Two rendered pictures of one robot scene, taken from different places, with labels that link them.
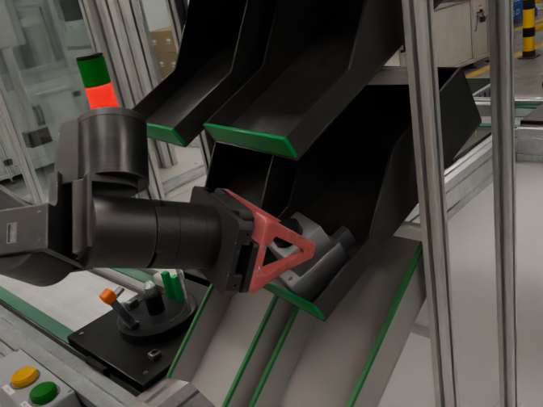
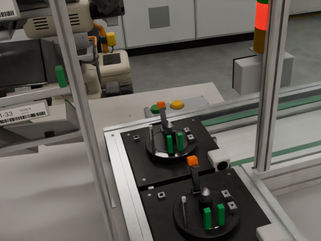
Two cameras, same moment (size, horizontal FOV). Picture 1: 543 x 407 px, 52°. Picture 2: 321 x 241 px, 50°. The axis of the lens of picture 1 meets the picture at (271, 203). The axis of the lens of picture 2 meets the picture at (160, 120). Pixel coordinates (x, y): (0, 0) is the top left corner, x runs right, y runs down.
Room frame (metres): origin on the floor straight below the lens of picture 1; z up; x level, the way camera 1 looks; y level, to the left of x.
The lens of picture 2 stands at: (1.21, -0.42, 1.55)
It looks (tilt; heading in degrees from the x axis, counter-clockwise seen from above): 33 degrees down; 121
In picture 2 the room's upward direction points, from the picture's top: 6 degrees counter-clockwise
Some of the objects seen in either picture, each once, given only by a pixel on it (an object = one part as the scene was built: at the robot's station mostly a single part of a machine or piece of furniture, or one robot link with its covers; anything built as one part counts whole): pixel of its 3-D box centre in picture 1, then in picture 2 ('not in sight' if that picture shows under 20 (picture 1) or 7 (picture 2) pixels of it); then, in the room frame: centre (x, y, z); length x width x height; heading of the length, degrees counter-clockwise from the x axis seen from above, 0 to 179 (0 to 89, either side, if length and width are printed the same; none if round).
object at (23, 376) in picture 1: (25, 378); (176, 105); (0.76, 0.45, 0.96); 0.04 x 0.04 x 0.02
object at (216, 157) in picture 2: (170, 280); (219, 160); (0.99, 0.23, 0.97); 0.05 x 0.05 x 0.04; 43
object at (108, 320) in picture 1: (161, 324); (171, 149); (0.85, 0.23, 0.96); 0.24 x 0.24 x 0.02; 43
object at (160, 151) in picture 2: (157, 315); (170, 144); (0.85, 0.23, 0.98); 0.14 x 0.14 x 0.02
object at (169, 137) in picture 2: (177, 288); (169, 144); (0.87, 0.19, 1.01); 0.01 x 0.01 x 0.05; 43
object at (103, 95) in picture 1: (102, 98); (268, 13); (1.07, 0.28, 1.33); 0.05 x 0.05 x 0.05
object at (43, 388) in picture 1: (44, 394); (156, 109); (0.71, 0.40, 0.96); 0.04 x 0.04 x 0.02
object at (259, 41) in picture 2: not in sight; (266, 38); (1.07, 0.28, 1.28); 0.05 x 0.05 x 0.05
